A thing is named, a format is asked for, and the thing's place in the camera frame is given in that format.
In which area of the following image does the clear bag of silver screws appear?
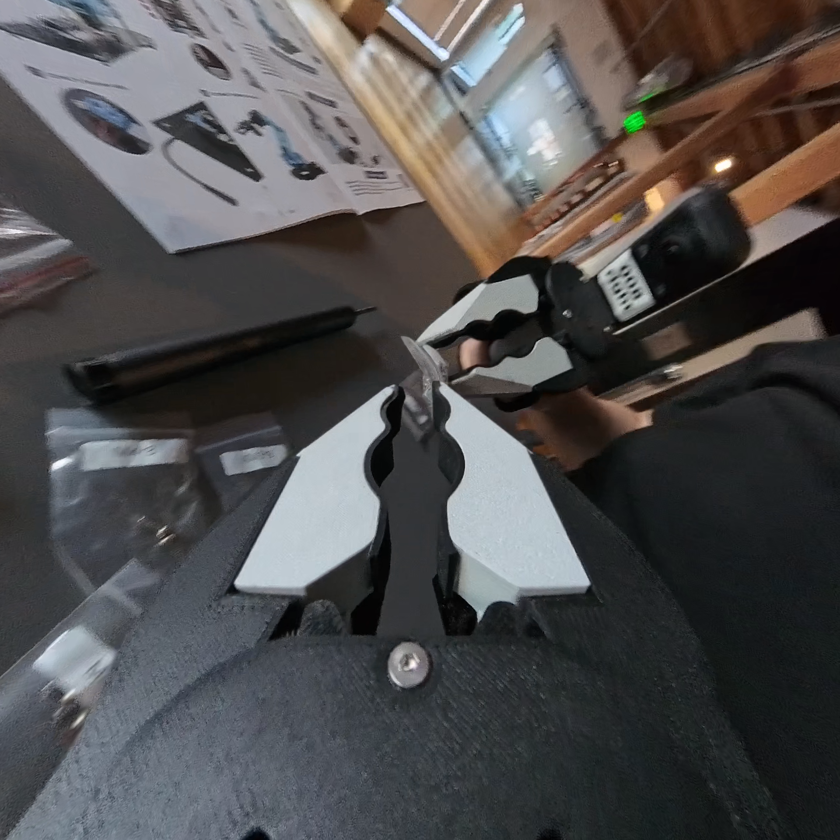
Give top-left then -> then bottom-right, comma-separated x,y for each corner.
400,336 -> 454,434

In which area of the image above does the black electric screwdriver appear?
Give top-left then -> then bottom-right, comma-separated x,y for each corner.
64,305 -> 378,406

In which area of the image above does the printed instruction booklet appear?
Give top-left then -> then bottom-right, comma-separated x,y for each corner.
0,0 -> 427,255

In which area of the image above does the person's right hand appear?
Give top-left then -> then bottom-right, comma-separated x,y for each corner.
458,340 -> 654,472

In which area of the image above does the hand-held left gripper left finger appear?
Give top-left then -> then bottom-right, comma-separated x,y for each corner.
234,386 -> 403,634

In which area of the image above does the person's black clothing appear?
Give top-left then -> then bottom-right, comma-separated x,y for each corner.
571,340 -> 840,840

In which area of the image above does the clear bag with red strip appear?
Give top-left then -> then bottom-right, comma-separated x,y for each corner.
0,209 -> 93,316

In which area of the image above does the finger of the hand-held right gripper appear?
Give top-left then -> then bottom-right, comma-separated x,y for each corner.
451,336 -> 573,401
417,272 -> 551,343

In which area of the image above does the dark grey desk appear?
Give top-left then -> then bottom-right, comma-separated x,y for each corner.
0,77 -> 546,697

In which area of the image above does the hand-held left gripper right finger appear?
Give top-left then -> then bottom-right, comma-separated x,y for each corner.
430,382 -> 592,621

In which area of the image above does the labelled clear screw bag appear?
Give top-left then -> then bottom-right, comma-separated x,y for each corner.
0,558 -> 165,742
46,407 -> 201,592
197,425 -> 294,506

